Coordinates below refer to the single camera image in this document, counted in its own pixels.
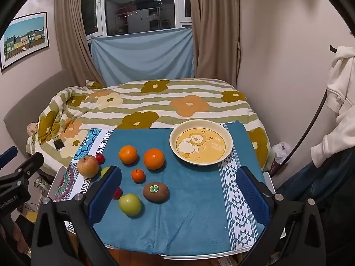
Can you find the grey bed headboard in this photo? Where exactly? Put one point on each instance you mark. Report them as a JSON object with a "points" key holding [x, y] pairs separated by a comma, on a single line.
{"points": [[27, 102]]}

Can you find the black phone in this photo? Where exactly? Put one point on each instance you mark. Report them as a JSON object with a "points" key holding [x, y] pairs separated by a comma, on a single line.
{"points": [[58, 144]]}

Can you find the large orange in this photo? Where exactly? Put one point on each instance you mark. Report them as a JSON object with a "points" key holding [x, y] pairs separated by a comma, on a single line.
{"points": [[154, 159]]}

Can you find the patterned mandala mat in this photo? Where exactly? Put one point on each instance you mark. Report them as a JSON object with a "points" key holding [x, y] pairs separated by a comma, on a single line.
{"points": [[83, 141]]}

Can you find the light blue hanging cloth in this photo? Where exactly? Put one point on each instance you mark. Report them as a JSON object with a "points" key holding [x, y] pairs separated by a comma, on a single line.
{"points": [[144, 55]]}

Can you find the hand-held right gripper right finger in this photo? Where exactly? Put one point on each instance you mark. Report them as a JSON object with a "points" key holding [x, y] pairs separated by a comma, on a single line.
{"points": [[252, 196]]}

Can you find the framed wall poster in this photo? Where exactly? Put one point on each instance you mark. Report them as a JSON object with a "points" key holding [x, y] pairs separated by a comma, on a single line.
{"points": [[25, 38]]}

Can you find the white hoodie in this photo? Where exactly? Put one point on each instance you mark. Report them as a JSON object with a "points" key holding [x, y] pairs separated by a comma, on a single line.
{"points": [[341, 102]]}

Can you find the red yellow apple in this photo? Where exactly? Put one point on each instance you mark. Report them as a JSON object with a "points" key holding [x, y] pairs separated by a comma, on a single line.
{"points": [[88, 167]]}

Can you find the floral striped blanket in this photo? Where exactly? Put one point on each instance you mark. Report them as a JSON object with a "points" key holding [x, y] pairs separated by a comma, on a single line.
{"points": [[166, 102]]}

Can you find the cream cartoon print plate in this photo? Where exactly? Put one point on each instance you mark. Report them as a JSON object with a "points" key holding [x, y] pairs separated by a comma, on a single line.
{"points": [[201, 144]]}

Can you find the white plastic bag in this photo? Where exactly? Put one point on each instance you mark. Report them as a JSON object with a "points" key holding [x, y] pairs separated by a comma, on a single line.
{"points": [[281, 151]]}

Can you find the window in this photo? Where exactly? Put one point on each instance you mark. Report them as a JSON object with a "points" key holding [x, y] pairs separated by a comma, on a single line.
{"points": [[138, 5]]}

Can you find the medium orange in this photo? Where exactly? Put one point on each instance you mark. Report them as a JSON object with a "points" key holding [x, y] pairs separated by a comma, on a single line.
{"points": [[128, 154]]}

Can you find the green apple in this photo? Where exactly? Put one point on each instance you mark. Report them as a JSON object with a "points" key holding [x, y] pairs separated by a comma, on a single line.
{"points": [[104, 171], [130, 205]]}

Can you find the small mandarin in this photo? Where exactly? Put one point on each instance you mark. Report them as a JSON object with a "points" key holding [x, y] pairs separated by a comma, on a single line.
{"points": [[138, 175]]}

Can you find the beige curtain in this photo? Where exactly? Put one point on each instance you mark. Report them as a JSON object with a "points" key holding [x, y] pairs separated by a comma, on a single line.
{"points": [[216, 33], [72, 33]]}

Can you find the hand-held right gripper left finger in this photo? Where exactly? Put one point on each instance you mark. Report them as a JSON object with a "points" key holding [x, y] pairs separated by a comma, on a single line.
{"points": [[106, 191]]}

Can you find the blue jeans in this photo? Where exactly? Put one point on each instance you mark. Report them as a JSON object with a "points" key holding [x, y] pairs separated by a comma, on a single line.
{"points": [[319, 183]]}

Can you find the blue tablecloth with triangle band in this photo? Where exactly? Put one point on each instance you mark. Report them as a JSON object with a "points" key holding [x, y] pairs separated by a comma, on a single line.
{"points": [[194, 199]]}

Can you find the small red fruit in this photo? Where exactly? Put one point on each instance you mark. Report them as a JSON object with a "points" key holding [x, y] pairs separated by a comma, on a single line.
{"points": [[100, 158], [118, 193]]}

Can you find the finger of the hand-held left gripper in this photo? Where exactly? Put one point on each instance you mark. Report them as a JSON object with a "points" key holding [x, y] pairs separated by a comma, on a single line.
{"points": [[8, 153], [30, 162]]}

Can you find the beige stuffed toy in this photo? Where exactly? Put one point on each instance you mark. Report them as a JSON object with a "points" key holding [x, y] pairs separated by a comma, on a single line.
{"points": [[32, 129]]}

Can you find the brown kiwi with sticker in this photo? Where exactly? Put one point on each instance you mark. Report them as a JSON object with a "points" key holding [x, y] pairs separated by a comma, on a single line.
{"points": [[156, 192]]}

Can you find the black curved tube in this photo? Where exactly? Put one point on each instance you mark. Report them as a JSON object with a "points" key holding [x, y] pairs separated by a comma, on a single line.
{"points": [[310, 133]]}

